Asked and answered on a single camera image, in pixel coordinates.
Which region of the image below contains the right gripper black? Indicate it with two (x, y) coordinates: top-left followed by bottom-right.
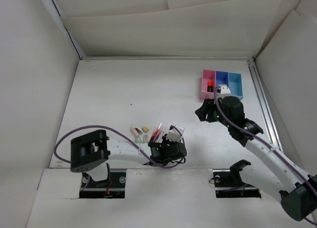
(194, 97), (232, 128)

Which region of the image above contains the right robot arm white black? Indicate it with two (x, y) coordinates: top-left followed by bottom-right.
(195, 96), (317, 221)

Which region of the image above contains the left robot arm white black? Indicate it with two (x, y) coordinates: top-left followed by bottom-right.
(70, 130), (187, 187)

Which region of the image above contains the red gel pen middle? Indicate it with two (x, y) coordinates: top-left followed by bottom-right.
(150, 123), (163, 142)

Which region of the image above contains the red gel pen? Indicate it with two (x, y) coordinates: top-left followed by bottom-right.
(150, 123), (163, 142)
(149, 123), (161, 142)

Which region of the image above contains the grey eraser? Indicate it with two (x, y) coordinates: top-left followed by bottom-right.
(143, 135), (149, 143)

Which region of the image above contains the red gel pen left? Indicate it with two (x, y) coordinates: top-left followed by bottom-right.
(149, 123), (161, 142)

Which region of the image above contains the green eraser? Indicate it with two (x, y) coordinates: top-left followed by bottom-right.
(135, 137), (143, 143)

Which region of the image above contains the light blue container box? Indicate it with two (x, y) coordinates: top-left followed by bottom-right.
(228, 73), (243, 100)

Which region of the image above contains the tan eraser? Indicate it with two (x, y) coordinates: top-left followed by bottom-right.
(142, 126), (149, 133)

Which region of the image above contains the dark blue container box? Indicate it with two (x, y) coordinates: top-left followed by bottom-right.
(215, 71), (229, 87)

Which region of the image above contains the pink eraser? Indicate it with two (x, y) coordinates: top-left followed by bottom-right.
(131, 128), (140, 137)

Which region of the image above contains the pink container box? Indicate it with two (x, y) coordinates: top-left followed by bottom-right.
(200, 69), (215, 100)

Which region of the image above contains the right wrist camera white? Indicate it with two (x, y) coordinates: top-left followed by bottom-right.
(216, 84), (231, 98)

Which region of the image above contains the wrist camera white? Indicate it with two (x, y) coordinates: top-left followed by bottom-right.
(165, 125), (185, 142)
(216, 84), (231, 98)

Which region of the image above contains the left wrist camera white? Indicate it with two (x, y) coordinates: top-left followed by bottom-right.
(165, 125), (185, 142)

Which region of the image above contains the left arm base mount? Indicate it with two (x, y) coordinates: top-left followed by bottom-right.
(79, 168), (127, 199)

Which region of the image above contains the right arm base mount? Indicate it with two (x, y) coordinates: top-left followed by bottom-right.
(209, 160), (262, 198)

